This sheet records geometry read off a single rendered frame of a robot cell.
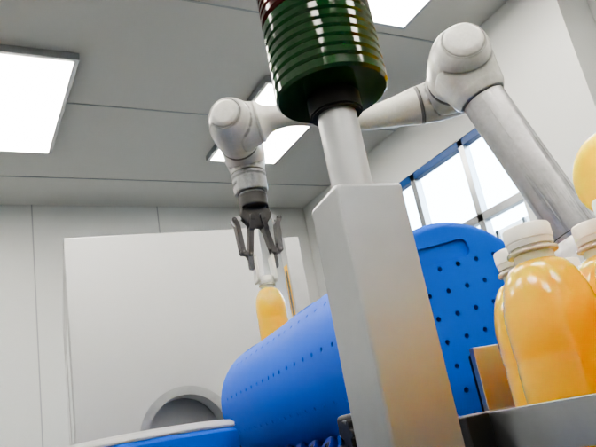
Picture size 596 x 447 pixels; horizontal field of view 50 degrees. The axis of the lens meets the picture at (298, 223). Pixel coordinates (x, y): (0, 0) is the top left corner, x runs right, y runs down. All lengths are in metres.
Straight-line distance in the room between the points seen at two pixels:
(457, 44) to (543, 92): 2.76
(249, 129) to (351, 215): 1.22
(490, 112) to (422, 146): 3.99
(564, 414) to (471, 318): 0.44
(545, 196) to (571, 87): 2.69
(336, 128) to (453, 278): 0.57
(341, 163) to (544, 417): 0.24
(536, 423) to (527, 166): 1.04
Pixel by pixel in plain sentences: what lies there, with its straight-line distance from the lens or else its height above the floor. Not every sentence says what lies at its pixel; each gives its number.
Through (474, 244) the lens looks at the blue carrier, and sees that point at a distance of 0.93.
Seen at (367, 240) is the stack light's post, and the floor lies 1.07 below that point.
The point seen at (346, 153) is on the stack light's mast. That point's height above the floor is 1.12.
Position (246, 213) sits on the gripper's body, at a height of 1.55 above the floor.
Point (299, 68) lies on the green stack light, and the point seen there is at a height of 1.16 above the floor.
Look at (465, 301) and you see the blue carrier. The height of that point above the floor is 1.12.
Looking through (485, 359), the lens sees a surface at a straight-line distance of 0.81.
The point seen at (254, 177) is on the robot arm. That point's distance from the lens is 1.65.
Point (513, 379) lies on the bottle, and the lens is 0.61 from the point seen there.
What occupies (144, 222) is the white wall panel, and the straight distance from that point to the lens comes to 6.43.
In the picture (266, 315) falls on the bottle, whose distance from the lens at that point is 1.55.
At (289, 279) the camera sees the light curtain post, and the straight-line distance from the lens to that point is 2.36.
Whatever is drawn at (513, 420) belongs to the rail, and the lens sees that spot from 0.51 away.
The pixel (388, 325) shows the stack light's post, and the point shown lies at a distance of 0.31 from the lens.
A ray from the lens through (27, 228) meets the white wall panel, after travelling 6.22.
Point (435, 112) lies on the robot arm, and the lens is 1.71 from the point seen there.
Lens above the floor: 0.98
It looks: 18 degrees up
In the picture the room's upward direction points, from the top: 11 degrees counter-clockwise
